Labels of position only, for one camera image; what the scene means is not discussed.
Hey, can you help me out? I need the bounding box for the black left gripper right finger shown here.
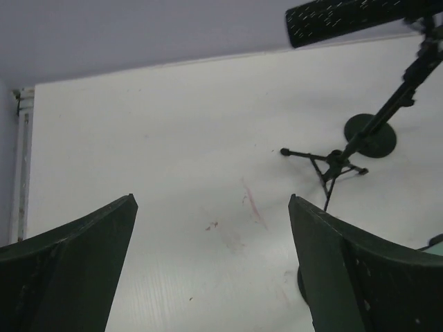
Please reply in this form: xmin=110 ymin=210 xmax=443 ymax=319
xmin=288 ymin=195 xmax=442 ymax=331

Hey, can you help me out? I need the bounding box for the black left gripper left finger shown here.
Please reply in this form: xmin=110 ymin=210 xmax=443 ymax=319
xmin=1 ymin=194 xmax=138 ymax=332

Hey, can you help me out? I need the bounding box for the black tripod mic stand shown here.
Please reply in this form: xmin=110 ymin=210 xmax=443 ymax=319
xmin=280 ymin=16 xmax=442 ymax=210

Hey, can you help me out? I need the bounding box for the black microphone with silver grille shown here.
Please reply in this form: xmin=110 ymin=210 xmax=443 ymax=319
xmin=284 ymin=0 xmax=443 ymax=49

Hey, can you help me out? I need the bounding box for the black round-base stand, yellow mic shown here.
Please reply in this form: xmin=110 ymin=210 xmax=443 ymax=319
xmin=344 ymin=113 xmax=397 ymax=158

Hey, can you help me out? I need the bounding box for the aluminium frame rail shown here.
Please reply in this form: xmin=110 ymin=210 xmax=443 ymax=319
xmin=9 ymin=87 xmax=35 ymax=243

